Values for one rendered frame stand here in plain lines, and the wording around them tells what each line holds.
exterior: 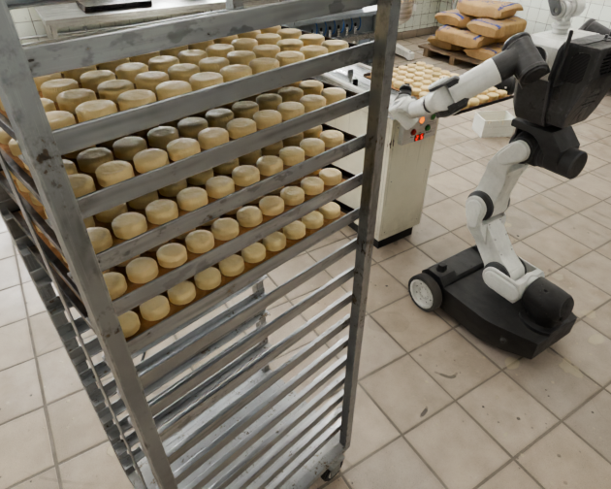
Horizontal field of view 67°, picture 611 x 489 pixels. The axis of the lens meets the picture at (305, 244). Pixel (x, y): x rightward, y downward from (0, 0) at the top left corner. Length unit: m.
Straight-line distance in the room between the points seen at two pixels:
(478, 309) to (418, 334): 0.31
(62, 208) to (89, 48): 0.18
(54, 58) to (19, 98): 0.06
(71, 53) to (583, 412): 2.21
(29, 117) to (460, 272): 2.18
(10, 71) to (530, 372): 2.24
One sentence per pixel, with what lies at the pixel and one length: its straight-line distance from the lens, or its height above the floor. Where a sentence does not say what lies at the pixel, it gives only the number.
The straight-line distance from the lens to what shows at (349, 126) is 2.69.
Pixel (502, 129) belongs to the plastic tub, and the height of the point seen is 0.07.
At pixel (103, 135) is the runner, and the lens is 0.63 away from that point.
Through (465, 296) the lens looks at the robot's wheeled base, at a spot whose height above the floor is 0.17.
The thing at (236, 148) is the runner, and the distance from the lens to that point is 0.75.
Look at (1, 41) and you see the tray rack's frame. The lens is 0.55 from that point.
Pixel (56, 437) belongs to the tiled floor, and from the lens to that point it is 2.23.
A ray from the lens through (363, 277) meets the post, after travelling 1.17.
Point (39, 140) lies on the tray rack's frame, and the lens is 0.57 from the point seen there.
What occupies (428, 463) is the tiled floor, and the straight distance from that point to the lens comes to 2.00.
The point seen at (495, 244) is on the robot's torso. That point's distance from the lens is 2.32.
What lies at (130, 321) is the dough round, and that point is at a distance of 0.85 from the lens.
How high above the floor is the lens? 1.73
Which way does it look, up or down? 37 degrees down
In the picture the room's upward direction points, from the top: straight up
